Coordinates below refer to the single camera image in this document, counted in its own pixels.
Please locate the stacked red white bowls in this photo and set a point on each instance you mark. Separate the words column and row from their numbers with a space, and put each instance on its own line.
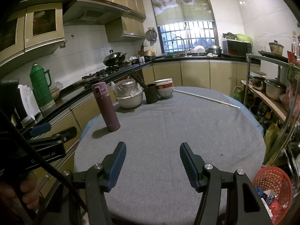
column 164, row 87

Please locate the purple thermos bottle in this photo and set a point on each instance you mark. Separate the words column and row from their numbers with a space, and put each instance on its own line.
column 105, row 106

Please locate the microwave oven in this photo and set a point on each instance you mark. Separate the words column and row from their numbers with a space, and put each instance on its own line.
column 236, row 48

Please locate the green thermos jug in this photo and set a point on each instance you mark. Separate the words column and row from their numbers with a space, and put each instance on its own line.
column 41, row 82

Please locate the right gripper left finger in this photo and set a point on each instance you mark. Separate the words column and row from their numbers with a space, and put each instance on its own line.
column 105, row 175

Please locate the clay pot on rack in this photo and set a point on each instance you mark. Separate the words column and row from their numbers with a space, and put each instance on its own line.
column 276, row 47

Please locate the white paper bag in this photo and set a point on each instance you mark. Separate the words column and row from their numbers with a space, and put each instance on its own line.
column 27, row 108

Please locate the upper wall cabinets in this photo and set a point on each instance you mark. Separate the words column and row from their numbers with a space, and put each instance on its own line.
column 34, row 28

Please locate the window with bars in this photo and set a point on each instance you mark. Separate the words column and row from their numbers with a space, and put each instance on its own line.
column 187, row 35

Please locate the black chopstick holder cup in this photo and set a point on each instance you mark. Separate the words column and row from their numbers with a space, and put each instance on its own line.
column 150, row 90

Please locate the printed roller blind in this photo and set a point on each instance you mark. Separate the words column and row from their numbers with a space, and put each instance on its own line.
column 175, row 11

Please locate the person's left hand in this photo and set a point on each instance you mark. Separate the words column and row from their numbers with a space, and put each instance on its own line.
column 29, row 190

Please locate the red plastic trash basket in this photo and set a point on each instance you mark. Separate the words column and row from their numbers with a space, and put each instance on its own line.
column 275, row 186

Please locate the long white rod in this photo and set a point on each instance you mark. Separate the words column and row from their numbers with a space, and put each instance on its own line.
column 207, row 98

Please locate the black wok with lid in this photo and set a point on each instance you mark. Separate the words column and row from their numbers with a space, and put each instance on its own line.
column 114, row 58

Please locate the lower yellow cabinets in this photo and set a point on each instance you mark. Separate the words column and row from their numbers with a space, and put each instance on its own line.
column 85, row 109

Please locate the range hood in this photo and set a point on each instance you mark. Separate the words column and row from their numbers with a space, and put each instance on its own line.
column 82, row 12

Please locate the metal storage rack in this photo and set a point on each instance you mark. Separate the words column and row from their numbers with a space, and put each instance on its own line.
column 284, row 104

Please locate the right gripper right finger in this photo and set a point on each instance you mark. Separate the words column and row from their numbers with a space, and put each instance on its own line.
column 202, row 176

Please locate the steel pot on rack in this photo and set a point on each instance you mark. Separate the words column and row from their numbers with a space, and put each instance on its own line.
column 274, row 89

